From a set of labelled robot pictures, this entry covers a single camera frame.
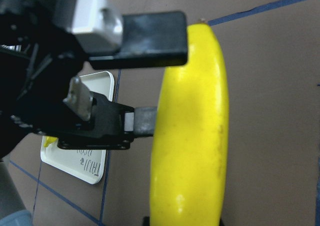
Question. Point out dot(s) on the yellow banana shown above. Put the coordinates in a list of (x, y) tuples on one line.
[(190, 143), (49, 140)]

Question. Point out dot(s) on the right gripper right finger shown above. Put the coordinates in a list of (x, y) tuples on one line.
[(221, 223)]

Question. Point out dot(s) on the white bear tray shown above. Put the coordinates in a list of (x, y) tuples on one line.
[(87, 165)]

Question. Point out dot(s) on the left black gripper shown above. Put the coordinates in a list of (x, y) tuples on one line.
[(39, 56)]

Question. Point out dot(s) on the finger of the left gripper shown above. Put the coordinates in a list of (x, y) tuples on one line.
[(102, 124), (99, 34)]

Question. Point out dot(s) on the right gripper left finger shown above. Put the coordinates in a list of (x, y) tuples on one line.
[(146, 221)]

